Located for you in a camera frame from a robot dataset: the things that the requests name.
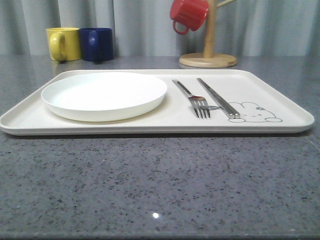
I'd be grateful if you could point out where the silver metal fork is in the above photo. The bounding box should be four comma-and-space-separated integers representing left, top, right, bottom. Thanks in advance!
172, 79, 211, 120

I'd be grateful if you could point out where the white round plate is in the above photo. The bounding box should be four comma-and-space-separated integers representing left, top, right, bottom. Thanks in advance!
41, 72, 168, 122

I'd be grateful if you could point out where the silver metal chopsticks pair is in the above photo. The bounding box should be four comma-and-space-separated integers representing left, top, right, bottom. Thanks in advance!
197, 77, 241, 119

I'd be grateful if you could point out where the beige rabbit serving tray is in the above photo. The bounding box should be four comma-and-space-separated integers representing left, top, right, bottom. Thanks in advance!
0, 69, 315, 136

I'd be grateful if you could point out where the wooden mug tree stand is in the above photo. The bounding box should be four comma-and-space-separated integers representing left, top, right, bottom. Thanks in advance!
179, 0, 238, 68

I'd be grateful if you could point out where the dark blue mug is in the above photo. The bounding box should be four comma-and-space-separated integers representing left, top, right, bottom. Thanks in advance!
78, 27, 115, 62

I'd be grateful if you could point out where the red ribbed mug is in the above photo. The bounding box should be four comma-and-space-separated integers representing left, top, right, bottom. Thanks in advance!
169, 0, 209, 35

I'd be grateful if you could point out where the yellow mug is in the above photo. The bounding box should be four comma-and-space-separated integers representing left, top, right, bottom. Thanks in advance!
46, 27, 81, 62

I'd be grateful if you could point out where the grey curtain backdrop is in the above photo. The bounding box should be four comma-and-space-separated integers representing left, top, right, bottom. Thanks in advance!
0, 0, 320, 56

